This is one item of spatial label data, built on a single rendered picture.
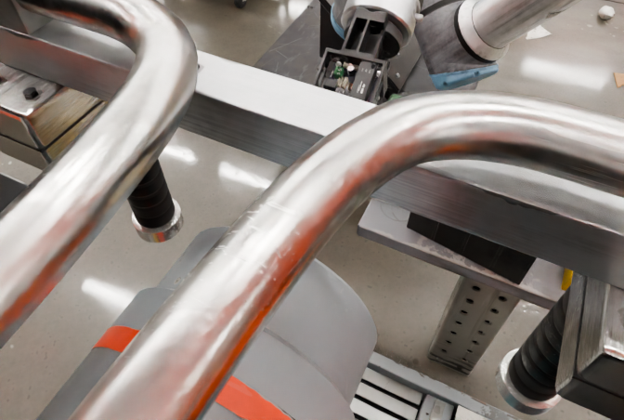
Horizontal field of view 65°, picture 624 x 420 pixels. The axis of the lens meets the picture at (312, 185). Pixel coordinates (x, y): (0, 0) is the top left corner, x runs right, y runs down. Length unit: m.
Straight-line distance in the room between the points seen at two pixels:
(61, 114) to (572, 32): 2.24
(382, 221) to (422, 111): 0.68
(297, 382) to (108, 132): 0.13
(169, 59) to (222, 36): 1.94
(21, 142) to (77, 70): 0.06
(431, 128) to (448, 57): 1.00
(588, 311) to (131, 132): 0.20
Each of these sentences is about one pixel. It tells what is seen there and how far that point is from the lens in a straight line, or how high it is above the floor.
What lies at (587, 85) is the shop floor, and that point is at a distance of 2.11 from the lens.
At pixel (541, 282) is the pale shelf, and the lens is 0.85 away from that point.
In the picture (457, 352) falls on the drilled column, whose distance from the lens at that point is 1.16.
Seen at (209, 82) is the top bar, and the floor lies 0.98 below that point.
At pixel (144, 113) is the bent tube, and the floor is 1.01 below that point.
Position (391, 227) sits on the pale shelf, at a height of 0.45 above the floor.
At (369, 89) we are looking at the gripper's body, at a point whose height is 0.79.
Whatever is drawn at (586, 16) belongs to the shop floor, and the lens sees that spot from 2.55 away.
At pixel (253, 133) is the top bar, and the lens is 0.23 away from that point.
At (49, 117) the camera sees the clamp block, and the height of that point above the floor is 0.94.
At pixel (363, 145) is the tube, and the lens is 0.16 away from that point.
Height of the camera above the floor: 1.12
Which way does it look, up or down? 49 degrees down
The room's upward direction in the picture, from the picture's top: straight up
